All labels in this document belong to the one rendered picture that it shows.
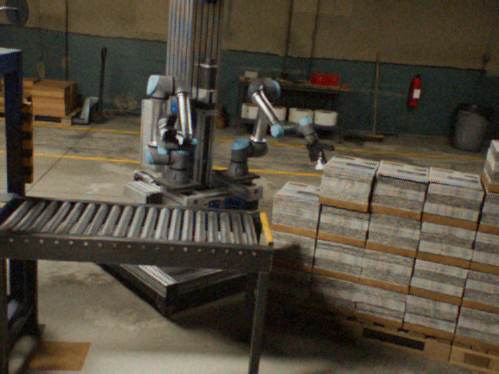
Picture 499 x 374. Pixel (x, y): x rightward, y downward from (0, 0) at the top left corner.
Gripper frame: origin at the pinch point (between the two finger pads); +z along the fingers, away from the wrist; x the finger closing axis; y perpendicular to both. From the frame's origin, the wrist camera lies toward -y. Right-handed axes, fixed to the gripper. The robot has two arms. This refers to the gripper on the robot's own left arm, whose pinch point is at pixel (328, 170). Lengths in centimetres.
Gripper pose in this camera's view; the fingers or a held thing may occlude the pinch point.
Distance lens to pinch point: 354.4
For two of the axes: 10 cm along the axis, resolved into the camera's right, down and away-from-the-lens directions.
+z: 3.8, 9.2, 1.1
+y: -8.7, 3.2, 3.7
